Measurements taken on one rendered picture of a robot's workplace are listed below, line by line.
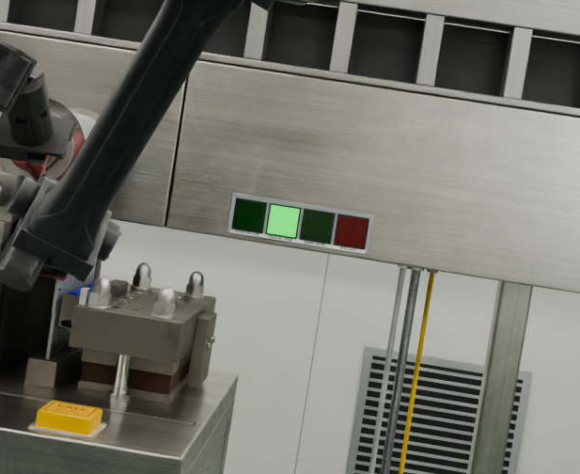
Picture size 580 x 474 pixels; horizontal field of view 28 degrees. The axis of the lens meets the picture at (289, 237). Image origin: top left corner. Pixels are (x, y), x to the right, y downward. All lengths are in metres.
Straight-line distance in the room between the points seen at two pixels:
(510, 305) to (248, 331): 2.30
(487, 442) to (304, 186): 0.61
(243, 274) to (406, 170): 2.41
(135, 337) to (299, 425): 2.78
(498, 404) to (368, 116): 0.61
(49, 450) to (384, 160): 0.84
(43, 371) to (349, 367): 2.74
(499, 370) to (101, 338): 0.83
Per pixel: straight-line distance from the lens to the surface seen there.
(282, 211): 2.05
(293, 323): 4.42
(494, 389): 2.26
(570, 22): 2.11
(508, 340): 2.25
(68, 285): 1.85
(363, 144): 2.05
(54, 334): 1.82
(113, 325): 1.74
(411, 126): 2.06
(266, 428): 4.49
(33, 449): 1.53
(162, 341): 1.73
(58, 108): 1.78
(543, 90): 2.16
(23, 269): 1.59
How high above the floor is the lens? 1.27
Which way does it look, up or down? 3 degrees down
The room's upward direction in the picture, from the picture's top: 9 degrees clockwise
